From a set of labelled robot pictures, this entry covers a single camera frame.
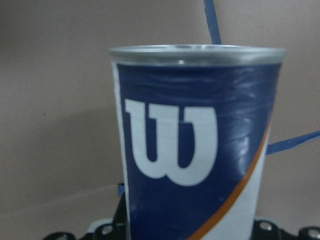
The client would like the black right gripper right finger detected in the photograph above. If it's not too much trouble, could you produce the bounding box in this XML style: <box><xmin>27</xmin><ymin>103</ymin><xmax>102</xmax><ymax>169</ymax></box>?
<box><xmin>252</xmin><ymin>218</ymin><xmax>282</xmax><ymax>240</ymax></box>

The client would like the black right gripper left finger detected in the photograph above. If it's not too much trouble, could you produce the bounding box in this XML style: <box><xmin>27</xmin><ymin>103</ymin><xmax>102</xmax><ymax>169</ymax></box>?
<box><xmin>111</xmin><ymin>194</ymin><xmax>130</xmax><ymax>240</ymax></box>

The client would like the blue white tennis ball can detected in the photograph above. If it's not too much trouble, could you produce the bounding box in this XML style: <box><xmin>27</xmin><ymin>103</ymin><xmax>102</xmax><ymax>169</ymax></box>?
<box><xmin>110</xmin><ymin>44</ymin><xmax>286</xmax><ymax>240</ymax></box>

